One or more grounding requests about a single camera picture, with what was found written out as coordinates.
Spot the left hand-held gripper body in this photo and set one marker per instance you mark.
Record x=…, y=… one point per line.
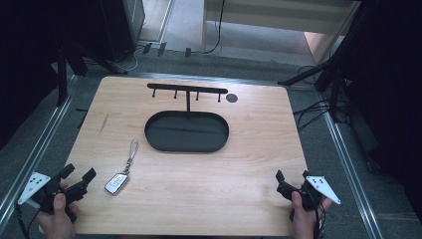
x=35, y=186

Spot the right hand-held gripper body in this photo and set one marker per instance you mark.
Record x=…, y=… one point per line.
x=320, y=187

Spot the person's right hand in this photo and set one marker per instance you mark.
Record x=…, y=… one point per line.
x=303, y=220

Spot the person's left hand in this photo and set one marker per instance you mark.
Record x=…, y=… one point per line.
x=59, y=219

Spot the dark round table grommet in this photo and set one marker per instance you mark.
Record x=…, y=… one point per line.
x=231, y=98

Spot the black metal stand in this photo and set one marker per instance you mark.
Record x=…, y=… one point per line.
x=62, y=76

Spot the black key holder with tray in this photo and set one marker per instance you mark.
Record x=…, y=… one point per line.
x=185, y=132

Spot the black tripod stand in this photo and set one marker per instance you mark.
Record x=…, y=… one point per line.
x=333, y=66

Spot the black cabinet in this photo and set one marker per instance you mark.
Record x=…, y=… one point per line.
x=122, y=26

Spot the white shelf unit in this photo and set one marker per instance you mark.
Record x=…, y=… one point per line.
x=282, y=13

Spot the metal floor rail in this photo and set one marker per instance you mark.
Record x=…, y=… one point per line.
x=36, y=149
x=351, y=172

